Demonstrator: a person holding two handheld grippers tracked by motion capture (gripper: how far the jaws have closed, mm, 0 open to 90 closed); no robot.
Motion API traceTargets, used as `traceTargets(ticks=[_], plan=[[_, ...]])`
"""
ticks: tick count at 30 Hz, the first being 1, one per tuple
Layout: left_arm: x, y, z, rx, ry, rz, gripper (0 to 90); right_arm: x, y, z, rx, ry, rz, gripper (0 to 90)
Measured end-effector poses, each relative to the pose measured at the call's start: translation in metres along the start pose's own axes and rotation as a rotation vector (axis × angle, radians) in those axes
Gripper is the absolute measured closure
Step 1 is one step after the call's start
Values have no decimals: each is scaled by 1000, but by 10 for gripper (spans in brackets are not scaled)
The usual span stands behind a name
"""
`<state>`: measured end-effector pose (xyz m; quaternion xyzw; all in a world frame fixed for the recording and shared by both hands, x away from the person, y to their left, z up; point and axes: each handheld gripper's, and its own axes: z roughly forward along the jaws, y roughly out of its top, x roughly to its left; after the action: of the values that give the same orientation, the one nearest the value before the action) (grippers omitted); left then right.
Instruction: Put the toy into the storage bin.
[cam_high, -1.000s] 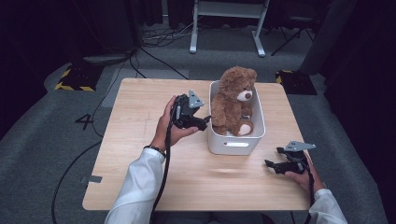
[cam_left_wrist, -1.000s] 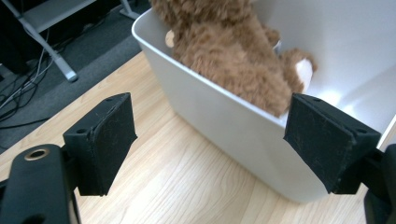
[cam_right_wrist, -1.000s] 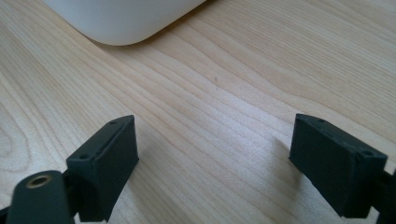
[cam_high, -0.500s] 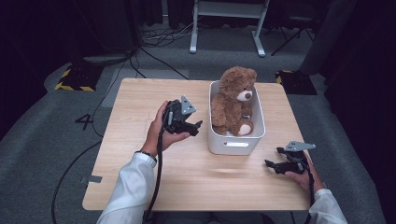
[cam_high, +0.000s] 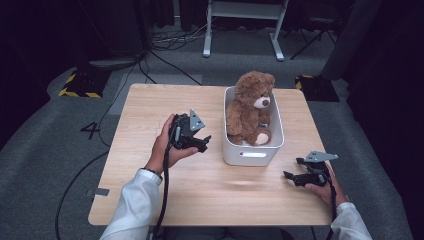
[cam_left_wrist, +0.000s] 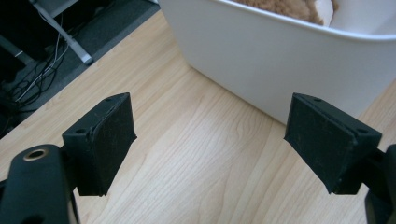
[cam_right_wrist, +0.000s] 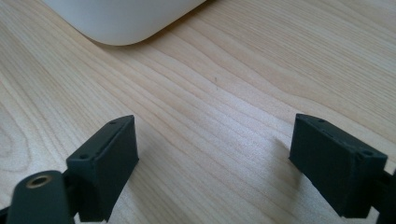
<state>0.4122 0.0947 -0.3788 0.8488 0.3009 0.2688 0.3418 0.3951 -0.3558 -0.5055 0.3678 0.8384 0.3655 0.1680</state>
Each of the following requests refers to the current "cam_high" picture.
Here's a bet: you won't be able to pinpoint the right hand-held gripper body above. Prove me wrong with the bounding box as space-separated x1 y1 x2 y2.
295 150 339 187

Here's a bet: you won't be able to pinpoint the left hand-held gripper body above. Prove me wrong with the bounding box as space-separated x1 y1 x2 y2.
168 108 207 150

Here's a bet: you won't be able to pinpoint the white plastic storage bin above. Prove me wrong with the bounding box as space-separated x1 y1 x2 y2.
222 85 285 167

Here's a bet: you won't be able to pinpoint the brown teddy bear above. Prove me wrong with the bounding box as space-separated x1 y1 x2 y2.
225 70 277 147

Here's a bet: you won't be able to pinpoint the person's right hand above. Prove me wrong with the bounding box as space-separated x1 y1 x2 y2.
304 164 348 208

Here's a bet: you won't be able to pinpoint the person's left hand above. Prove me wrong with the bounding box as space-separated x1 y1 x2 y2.
144 113 200 176

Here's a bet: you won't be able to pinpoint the black yellow striped base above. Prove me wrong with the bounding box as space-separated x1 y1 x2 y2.
58 67 113 99
294 74 341 103

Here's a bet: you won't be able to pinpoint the person's dark trousers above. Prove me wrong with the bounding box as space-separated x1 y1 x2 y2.
163 226 296 240

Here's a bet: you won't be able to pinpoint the black tripod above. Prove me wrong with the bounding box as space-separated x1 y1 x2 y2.
289 14 338 61

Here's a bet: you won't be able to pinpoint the grey curtain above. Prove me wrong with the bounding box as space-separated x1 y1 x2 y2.
319 0 383 81

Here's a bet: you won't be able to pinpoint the right hand-held gripper black cable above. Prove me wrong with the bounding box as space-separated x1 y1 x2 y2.
324 173 338 240

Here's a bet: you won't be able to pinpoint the hand-held gripper black cable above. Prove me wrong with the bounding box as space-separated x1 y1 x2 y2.
152 123 178 240
324 173 338 240

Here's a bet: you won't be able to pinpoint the left hand-held gripper black cable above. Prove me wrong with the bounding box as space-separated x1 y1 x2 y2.
152 123 178 240

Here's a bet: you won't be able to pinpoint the thin black floor cable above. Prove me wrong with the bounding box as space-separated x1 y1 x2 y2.
97 54 148 148

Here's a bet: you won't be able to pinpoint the bundle of floor cables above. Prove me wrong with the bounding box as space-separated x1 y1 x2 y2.
150 16 218 52

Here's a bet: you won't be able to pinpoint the thick black floor cable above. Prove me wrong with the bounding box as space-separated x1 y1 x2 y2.
54 150 111 240

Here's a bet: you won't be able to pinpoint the white metal stand frame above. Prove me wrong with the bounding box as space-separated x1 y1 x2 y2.
202 0 290 62

